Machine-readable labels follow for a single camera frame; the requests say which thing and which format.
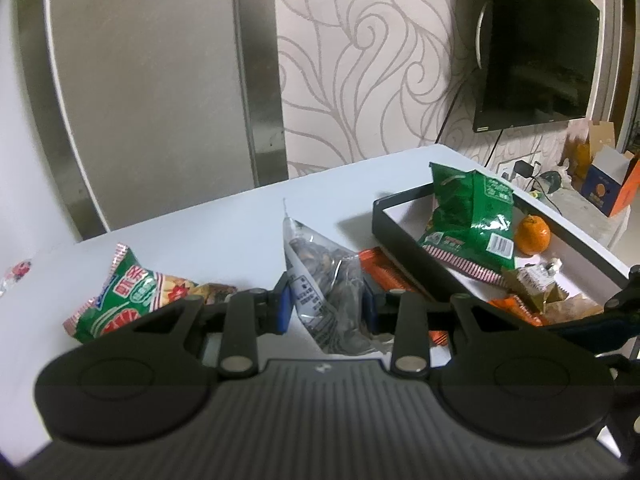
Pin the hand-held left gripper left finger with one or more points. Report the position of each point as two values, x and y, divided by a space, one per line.
282 306

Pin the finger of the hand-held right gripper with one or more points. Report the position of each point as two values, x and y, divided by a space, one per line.
600 335

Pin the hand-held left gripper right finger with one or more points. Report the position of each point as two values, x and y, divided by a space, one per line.
369 306

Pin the clear sunflower seed packet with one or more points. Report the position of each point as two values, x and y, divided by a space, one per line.
330 305

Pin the black tray box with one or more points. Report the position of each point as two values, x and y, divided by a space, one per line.
395 230

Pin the brown pastry packet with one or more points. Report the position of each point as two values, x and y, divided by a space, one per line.
530 285

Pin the small orange snack packet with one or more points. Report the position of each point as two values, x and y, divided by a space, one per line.
517 310

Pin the mandarin orange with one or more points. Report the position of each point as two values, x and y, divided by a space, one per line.
532 235

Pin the long orange snack bar packet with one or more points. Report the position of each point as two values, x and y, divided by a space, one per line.
385 275

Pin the clear peanut packet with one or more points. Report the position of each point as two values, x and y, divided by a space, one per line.
575 307

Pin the beige side table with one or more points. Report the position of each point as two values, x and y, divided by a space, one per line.
585 220

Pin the green striped cracker bag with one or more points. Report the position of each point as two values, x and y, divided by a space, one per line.
470 220
125 300

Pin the blue orange cardboard box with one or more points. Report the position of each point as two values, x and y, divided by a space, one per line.
607 185

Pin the green round object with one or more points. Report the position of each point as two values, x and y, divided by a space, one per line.
550 184

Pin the orange bottle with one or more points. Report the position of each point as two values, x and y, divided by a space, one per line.
582 162

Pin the black power adapter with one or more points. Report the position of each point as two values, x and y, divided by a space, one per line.
524 169

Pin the plain brown cardboard box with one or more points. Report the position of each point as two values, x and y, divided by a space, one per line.
602 135

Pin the small red white candy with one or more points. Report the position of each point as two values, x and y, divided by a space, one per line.
17 272

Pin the black wall television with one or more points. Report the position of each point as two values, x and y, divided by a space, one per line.
540 45

